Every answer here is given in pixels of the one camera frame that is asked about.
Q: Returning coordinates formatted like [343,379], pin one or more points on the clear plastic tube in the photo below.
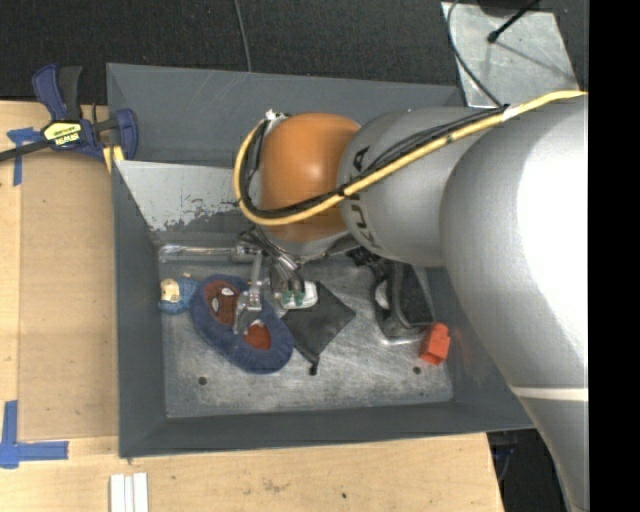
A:
[195,252]

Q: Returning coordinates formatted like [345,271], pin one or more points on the black cloth pouch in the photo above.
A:
[320,317]

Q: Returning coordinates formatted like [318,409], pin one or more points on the grey metal bin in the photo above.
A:
[190,115]

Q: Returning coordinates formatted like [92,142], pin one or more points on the blue and red slipper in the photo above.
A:
[260,355]

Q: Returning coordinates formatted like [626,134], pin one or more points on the pale wood board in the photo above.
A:
[67,300]

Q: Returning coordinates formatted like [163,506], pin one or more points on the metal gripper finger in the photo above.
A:
[240,317]
[255,306]

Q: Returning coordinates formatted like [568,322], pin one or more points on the orange-red block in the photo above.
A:
[435,345]

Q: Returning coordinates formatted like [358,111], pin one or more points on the white rounded object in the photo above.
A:
[311,294]

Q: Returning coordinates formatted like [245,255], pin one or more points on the blue toy with pale head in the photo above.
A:
[175,295]

